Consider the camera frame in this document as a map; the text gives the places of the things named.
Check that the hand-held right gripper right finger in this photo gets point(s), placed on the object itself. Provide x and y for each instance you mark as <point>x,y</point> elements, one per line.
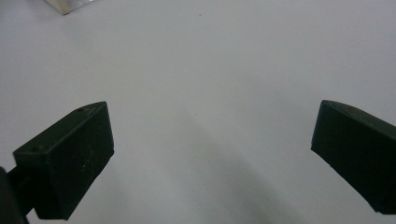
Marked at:
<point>358,152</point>

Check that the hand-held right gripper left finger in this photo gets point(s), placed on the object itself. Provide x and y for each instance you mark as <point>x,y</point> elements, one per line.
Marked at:
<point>68,161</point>

